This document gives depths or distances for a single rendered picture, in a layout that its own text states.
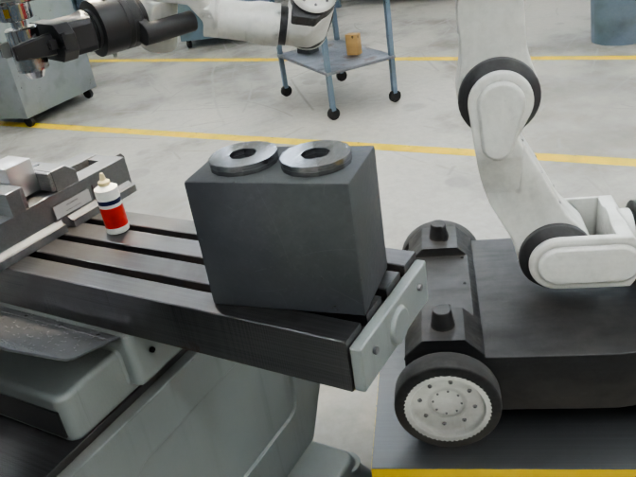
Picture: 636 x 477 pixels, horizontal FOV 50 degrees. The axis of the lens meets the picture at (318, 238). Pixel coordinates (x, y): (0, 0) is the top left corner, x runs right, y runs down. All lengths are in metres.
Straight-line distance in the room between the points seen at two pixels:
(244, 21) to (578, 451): 0.98
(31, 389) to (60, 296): 0.15
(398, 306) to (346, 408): 1.19
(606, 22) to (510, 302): 4.25
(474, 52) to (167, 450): 0.88
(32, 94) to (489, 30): 4.77
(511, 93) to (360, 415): 1.16
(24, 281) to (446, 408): 0.79
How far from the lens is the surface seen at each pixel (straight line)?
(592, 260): 1.40
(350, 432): 2.03
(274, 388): 1.54
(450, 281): 1.52
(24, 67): 1.14
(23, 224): 1.28
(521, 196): 1.37
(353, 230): 0.82
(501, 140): 1.27
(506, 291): 1.53
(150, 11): 1.20
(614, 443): 1.45
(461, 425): 1.39
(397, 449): 1.42
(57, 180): 1.31
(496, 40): 1.26
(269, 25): 1.20
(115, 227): 1.24
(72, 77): 6.03
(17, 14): 1.13
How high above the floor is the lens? 1.41
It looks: 28 degrees down
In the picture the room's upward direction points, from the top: 9 degrees counter-clockwise
